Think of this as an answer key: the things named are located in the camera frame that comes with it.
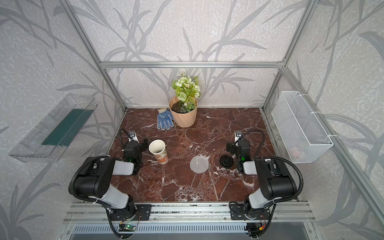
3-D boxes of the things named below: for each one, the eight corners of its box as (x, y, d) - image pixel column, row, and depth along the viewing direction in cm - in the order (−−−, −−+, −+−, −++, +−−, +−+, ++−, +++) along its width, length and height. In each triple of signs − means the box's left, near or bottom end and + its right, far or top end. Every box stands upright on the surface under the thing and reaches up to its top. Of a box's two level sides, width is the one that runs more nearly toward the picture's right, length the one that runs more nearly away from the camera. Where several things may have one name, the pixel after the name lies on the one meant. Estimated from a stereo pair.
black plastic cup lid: (220, 168, 91) (220, 166, 89) (219, 156, 96) (219, 154, 94) (233, 168, 91) (233, 166, 89) (231, 156, 96) (232, 154, 94)
